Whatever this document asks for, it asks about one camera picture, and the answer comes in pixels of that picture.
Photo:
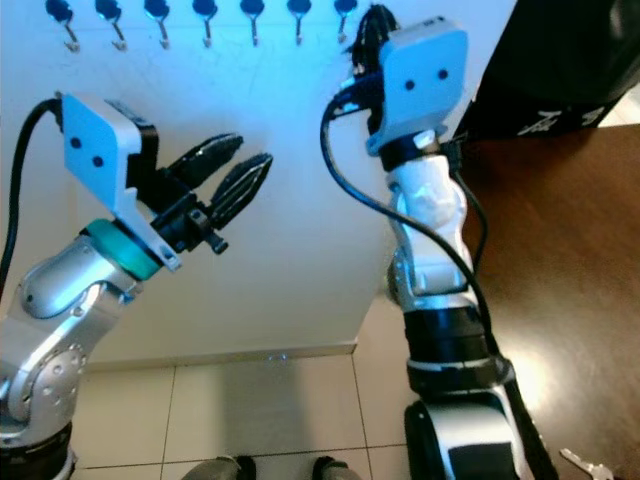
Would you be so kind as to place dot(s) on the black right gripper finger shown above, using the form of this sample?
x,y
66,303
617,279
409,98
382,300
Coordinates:
x,y
364,40
382,30

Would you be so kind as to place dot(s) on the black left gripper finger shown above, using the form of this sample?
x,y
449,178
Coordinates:
x,y
245,185
205,158

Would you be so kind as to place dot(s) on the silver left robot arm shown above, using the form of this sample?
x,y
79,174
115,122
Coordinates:
x,y
60,330

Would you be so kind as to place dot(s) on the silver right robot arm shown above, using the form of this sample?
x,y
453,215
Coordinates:
x,y
445,270

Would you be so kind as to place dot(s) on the black box with white logos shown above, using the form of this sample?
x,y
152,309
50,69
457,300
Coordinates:
x,y
560,60

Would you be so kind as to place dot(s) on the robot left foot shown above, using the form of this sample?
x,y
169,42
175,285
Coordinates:
x,y
225,469

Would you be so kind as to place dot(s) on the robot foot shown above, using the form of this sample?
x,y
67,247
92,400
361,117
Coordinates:
x,y
225,469
338,470

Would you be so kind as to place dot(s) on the brown wooden table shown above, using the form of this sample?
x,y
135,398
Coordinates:
x,y
580,300

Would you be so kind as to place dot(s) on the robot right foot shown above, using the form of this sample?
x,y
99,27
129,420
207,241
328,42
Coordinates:
x,y
338,470

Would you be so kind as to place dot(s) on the single silver key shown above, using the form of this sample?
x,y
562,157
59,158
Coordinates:
x,y
585,465

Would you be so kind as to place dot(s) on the black knob wall hook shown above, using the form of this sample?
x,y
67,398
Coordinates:
x,y
60,10
252,7
108,9
345,6
157,8
205,8
298,6

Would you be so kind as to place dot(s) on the blue-white right wrist camera mount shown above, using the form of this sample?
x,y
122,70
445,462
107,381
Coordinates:
x,y
425,80

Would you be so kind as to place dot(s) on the blue-white wrist camera mount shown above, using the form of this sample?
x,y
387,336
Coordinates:
x,y
105,160
425,80

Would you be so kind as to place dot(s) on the blue-white left wrist camera mount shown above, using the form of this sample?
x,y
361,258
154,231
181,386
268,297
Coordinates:
x,y
105,160

